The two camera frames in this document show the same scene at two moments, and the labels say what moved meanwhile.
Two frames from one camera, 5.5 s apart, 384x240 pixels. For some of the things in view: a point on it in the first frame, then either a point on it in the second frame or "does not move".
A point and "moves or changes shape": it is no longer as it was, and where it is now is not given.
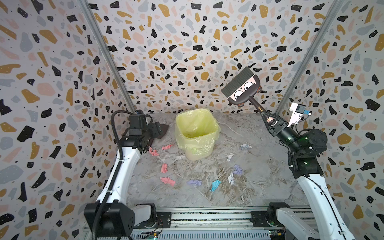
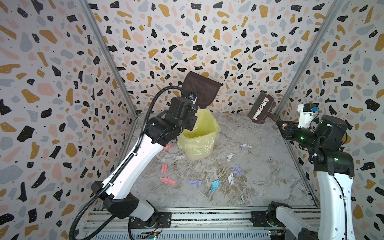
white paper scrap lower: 231,178 does not move
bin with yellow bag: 196,132 does not move
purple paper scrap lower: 195,182 does not move
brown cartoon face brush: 242,88 to 261,108
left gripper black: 156,129 to 193,121
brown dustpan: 164,128 moves or changes shape
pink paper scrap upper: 167,147 does not move
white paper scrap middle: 229,156 does not move
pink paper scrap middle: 164,168 does not move
